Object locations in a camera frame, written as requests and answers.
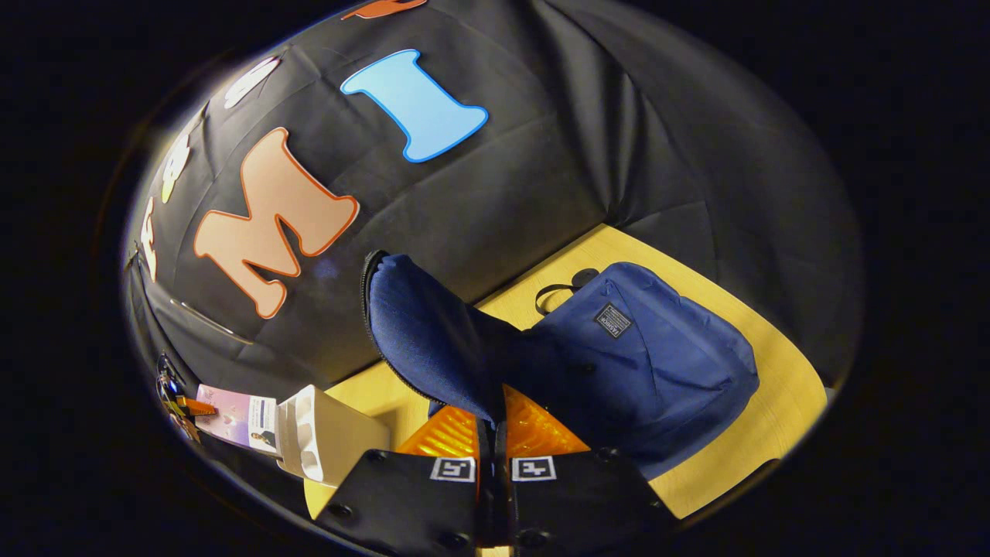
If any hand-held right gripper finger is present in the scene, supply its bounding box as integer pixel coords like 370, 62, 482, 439
316, 406, 497, 557
496, 384, 679, 554

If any pink cover book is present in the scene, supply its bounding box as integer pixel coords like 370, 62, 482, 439
193, 384, 279, 453

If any white plastic bookshelf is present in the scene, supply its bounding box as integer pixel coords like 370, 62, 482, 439
275, 384, 391, 488

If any blue schoolbag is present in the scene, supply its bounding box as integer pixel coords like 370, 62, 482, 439
361, 249, 760, 480

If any black backdrop cloth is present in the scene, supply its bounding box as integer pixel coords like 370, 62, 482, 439
124, 0, 863, 480

